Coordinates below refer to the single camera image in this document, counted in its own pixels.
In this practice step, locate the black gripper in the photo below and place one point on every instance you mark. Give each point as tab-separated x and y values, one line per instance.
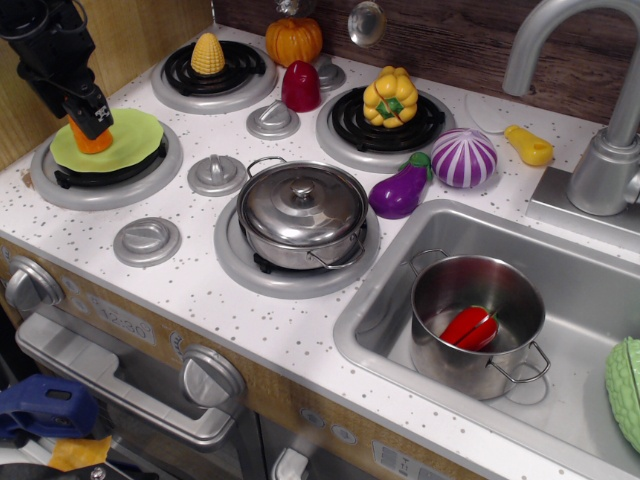
54	47

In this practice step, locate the orange toy carrot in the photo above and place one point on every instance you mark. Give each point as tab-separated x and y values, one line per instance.
90	146

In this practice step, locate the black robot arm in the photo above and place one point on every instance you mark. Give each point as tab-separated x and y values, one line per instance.
54	46

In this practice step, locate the light green plate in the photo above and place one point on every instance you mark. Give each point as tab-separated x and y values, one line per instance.
136	135

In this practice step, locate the front left stove burner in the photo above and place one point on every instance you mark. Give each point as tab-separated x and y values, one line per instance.
117	195

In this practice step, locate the stove burner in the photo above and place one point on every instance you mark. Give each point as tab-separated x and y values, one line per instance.
236	258
346	136
117	195
248	77

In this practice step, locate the yellow toy corn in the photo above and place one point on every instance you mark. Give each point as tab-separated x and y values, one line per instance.
207	57

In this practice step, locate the silver stovetop knob front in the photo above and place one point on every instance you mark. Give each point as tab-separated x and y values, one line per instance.
147	242

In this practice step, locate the silver stovetop knob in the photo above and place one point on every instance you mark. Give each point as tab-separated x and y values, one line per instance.
331	76
217	175
147	242
273	122

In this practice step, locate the silver stovetop knob middle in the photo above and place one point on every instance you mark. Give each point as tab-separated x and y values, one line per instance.
217	175

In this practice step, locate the back left stove burner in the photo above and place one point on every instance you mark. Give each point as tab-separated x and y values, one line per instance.
248	77

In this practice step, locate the silver oven knob left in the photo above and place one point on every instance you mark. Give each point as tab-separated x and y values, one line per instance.
31	285

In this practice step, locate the silver oven knob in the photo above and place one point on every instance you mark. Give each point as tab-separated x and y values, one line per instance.
31	285
207	379

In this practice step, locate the silver stovetop knob upper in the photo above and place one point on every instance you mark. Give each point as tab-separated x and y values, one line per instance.
273	122

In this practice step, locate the front right stove burner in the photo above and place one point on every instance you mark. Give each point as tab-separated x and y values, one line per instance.
236	258

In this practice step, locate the orange toy pumpkin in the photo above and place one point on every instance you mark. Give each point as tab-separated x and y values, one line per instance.
293	39

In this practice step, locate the dark red toy pepper half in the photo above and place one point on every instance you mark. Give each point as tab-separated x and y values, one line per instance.
301	87

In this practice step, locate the hanging steel ladle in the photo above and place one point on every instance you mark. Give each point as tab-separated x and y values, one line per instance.
295	8

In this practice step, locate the steel pot with lid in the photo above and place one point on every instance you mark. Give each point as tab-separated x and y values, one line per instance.
304	215

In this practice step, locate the silver stovetop knob back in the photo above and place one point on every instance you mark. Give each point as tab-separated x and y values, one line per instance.
331	76

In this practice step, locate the back right stove burner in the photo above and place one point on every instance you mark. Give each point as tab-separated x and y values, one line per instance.
346	136

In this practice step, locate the blue clamp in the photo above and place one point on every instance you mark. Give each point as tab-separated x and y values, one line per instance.
47	407

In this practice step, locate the silver oven knob right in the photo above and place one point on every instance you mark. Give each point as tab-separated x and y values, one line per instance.
207	379

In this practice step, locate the hanging steel spoon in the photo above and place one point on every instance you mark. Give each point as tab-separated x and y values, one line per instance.
366	24

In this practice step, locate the yellow toy bell pepper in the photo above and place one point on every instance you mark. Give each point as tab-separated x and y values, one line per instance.
390	101

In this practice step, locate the purple toy eggplant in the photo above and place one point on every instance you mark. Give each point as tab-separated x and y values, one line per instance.
399	195

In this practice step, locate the yellow cloth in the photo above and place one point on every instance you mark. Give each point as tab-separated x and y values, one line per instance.
71	454

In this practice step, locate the purple striped toy onion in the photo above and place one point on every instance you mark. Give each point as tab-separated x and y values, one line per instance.
463	158

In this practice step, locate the open steel pot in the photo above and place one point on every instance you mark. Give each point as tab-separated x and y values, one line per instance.
452	283

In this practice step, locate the yellow toy squash piece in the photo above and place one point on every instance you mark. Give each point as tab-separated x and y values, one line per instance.
532	150

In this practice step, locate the silver faucet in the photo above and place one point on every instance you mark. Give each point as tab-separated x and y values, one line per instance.
602	183

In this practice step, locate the silver sink basin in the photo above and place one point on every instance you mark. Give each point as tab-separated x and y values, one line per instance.
591	301

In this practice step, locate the green toy cabbage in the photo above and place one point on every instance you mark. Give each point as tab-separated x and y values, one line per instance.
622	385

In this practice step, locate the silver oven door handle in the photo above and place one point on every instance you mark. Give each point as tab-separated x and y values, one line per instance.
75	357

